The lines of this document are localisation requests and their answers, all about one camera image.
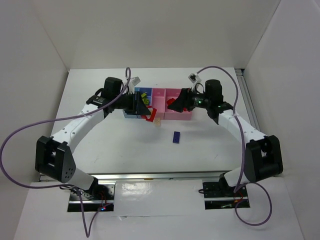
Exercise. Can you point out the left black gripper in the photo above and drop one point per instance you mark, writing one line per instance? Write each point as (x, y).
(136, 103)

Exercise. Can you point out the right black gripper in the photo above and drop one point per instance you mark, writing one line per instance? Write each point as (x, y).
(188, 97)

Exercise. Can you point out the small red lego brick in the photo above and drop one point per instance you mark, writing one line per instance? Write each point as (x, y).
(170, 101)

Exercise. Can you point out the large red lego block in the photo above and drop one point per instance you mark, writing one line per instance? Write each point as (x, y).
(151, 116)

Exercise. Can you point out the dark blue lego brick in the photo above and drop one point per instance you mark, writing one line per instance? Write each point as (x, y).
(176, 137)

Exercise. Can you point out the lime green lego brick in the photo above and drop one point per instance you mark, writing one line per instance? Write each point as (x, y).
(146, 101)

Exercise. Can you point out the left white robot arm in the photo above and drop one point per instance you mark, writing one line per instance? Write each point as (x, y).
(54, 154)

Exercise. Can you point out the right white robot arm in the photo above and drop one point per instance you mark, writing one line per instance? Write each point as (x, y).
(261, 154)

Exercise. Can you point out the light blue bin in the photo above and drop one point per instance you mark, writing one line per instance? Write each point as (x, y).
(130, 116)

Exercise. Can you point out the periwinkle blue bin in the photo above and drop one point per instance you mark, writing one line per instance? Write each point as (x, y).
(147, 91)

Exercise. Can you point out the large pink bin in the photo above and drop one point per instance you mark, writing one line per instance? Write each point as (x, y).
(173, 93)

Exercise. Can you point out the small pink bin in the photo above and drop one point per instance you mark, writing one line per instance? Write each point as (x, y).
(158, 101)

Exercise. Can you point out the beige lego brick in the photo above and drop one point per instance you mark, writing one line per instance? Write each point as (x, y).
(157, 121)

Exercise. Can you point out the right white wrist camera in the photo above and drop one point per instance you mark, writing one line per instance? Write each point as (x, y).
(195, 79)

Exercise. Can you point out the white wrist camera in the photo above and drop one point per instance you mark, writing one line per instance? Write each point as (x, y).
(132, 84)
(195, 79)

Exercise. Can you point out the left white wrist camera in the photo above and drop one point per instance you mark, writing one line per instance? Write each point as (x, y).
(132, 84)

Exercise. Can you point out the aluminium side rail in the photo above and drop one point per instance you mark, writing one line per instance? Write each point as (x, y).
(247, 98)

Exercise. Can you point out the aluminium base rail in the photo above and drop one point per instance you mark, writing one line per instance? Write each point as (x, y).
(174, 175)

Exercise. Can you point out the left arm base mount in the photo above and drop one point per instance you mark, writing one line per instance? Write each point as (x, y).
(103, 199)

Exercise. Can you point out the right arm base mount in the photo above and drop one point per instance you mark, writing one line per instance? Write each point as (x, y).
(218, 198)

